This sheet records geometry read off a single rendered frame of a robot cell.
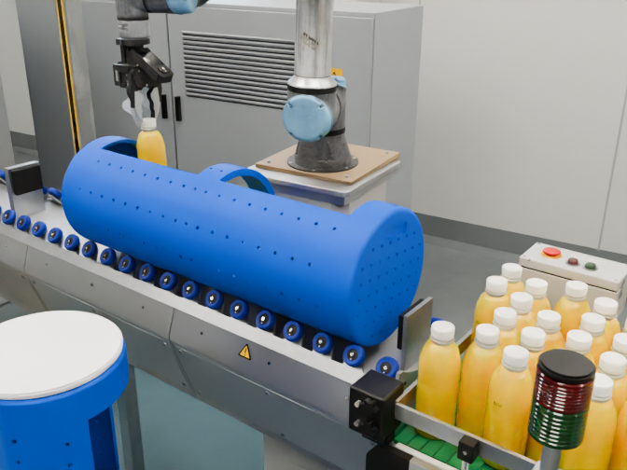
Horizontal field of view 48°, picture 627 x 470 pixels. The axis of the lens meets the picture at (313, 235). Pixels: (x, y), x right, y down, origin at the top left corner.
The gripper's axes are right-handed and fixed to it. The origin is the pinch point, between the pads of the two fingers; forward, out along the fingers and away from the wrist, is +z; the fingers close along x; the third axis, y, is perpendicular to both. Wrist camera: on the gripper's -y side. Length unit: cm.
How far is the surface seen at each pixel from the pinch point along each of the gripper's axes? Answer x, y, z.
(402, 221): 3, -76, 9
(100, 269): 17.4, 2.7, 35.5
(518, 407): 22, -109, 26
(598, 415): 22, -121, 23
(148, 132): 1.3, -1.5, 2.6
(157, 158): 1.1, -3.7, 8.8
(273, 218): 16, -54, 9
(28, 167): 5, 50, 20
